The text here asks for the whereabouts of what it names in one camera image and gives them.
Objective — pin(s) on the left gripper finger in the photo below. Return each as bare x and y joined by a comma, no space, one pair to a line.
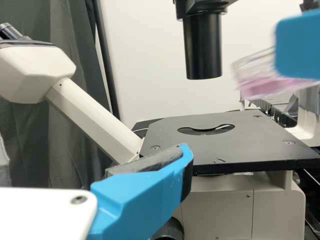
140,197

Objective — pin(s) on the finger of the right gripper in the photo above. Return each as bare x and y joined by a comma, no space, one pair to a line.
300,47

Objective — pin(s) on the petri dish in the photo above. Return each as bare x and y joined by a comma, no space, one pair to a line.
255,87

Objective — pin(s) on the black platform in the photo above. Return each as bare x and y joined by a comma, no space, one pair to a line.
272,107
313,190

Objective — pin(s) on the cream microscope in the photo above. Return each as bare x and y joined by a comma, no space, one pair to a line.
237,140

